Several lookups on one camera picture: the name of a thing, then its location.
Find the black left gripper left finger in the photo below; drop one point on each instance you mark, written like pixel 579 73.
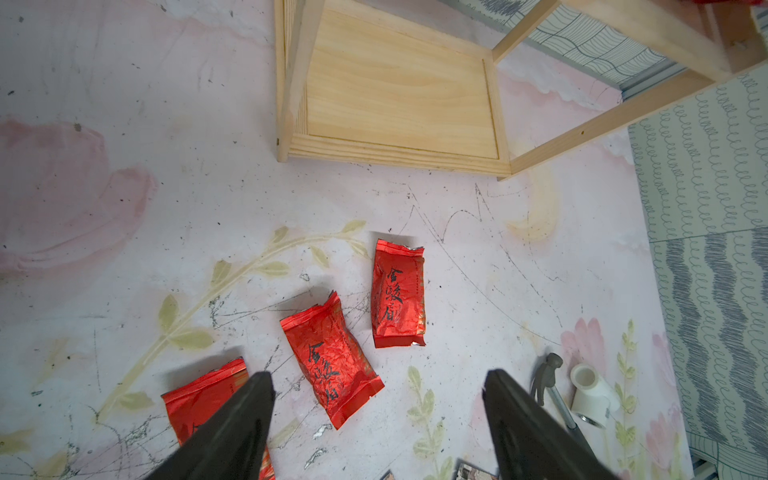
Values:
pixel 232 444

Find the red tea bag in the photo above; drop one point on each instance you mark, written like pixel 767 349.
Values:
pixel 757 3
pixel 398 314
pixel 189 407
pixel 332 360

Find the black handled claw hammer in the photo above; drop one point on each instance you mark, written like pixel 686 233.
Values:
pixel 544 383

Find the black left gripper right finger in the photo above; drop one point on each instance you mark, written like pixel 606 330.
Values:
pixel 528 442

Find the light wooden two-tier shelf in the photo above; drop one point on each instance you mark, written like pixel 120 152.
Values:
pixel 360 85

